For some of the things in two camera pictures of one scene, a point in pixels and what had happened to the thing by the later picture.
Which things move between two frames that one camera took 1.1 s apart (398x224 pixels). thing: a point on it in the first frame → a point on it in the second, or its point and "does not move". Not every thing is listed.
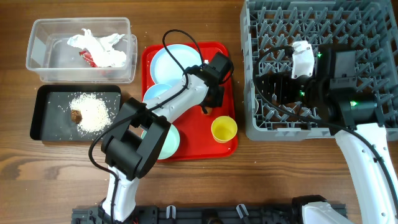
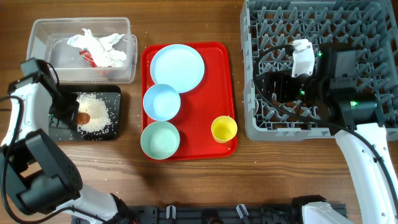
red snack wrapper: x=89 y=58 does not move
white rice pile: x=94 y=113 does not move
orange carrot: x=209 y=109 → x=82 y=118
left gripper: x=218 y=101 → x=70 y=98
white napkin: x=101 y=49 does not move
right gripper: x=282 y=80 does not move
